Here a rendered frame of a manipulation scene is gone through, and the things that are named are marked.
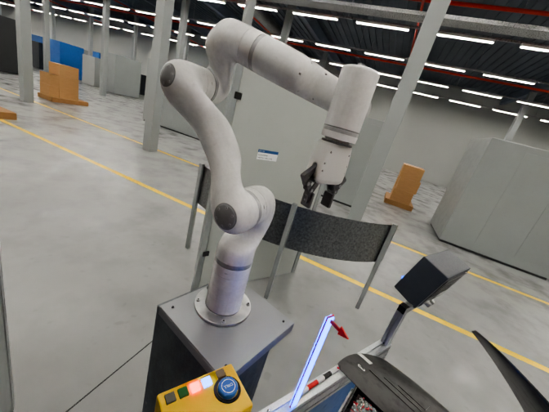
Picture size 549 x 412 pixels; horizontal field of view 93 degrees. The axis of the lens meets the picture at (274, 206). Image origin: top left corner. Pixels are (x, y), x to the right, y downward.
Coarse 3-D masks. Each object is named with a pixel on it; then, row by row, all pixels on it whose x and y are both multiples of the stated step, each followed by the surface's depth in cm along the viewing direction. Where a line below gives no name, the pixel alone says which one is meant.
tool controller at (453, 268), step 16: (432, 256) 104; (448, 256) 110; (416, 272) 103; (432, 272) 98; (448, 272) 98; (464, 272) 108; (400, 288) 108; (416, 288) 103; (432, 288) 98; (448, 288) 114; (416, 304) 103; (432, 304) 105
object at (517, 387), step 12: (480, 336) 29; (492, 348) 28; (504, 360) 26; (504, 372) 29; (516, 372) 25; (516, 384) 27; (528, 384) 24; (516, 396) 30; (528, 396) 25; (540, 396) 23; (528, 408) 28; (540, 408) 24
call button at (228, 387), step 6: (222, 378) 54; (228, 378) 54; (222, 384) 53; (228, 384) 53; (234, 384) 54; (222, 390) 52; (228, 390) 52; (234, 390) 52; (222, 396) 51; (228, 396) 51
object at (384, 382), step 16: (352, 368) 52; (368, 368) 55; (384, 368) 58; (368, 384) 50; (384, 384) 52; (400, 384) 53; (416, 384) 56; (384, 400) 48; (400, 400) 49; (416, 400) 50; (432, 400) 52
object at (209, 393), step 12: (228, 372) 57; (216, 384) 53; (240, 384) 55; (192, 396) 50; (204, 396) 51; (216, 396) 51; (240, 396) 53; (156, 408) 49; (168, 408) 48; (180, 408) 48; (192, 408) 48; (204, 408) 49; (216, 408) 50; (228, 408) 50; (240, 408) 51
